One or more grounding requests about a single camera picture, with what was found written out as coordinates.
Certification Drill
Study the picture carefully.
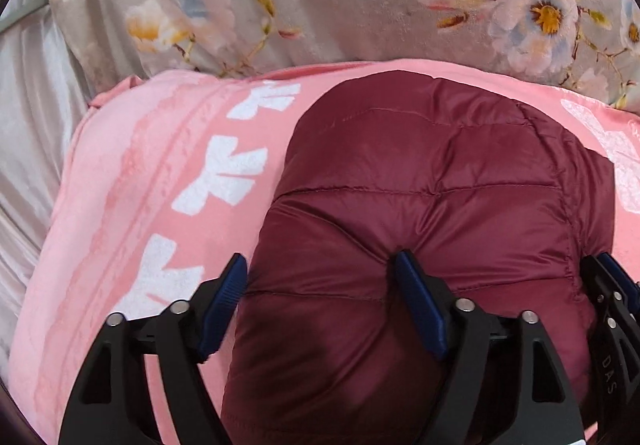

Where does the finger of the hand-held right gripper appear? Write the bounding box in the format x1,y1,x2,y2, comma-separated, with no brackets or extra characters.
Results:
599,252,640,310
579,255,629,327

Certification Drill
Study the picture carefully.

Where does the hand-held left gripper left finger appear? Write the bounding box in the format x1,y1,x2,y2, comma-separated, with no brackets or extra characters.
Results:
57,252,249,445

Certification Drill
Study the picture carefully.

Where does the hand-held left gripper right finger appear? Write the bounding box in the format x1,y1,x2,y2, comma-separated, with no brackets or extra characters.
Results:
392,250,586,445

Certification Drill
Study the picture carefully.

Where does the maroon puffer jacket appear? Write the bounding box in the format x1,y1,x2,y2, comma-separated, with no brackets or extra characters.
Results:
220,70,619,445

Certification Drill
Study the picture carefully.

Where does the pink blanket with white print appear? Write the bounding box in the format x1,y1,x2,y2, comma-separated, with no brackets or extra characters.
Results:
7,57,640,445

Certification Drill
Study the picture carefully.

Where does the white satin cloth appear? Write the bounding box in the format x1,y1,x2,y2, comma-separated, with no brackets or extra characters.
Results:
0,0,97,367

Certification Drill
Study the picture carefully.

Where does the grey floral bedsheet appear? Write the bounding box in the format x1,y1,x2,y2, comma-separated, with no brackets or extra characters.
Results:
47,0,640,112

